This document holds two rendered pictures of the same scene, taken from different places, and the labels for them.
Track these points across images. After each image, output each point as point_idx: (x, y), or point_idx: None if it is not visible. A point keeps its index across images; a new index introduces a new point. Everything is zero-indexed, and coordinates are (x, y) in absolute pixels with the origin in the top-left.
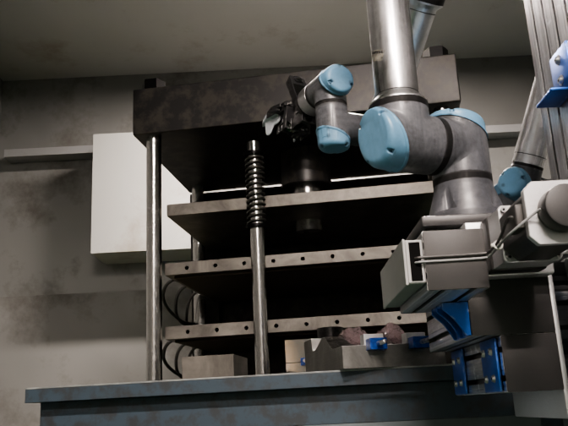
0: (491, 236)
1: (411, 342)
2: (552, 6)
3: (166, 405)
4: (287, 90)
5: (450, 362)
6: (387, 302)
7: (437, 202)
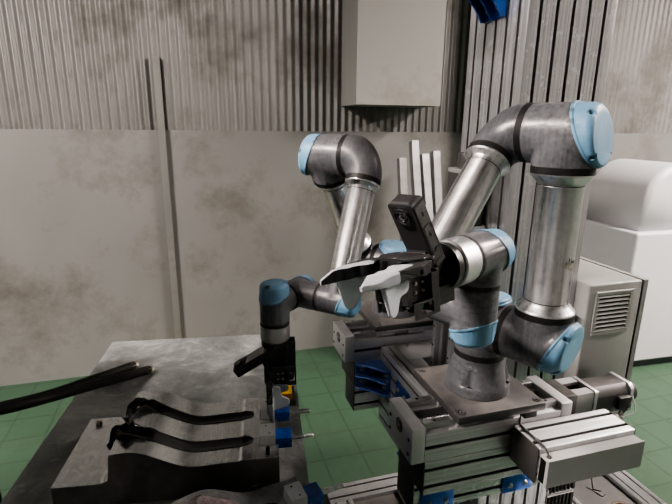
0: (579, 405)
1: (317, 501)
2: None
3: None
4: None
5: (192, 491)
6: (568, 482)
7: (503, 377)
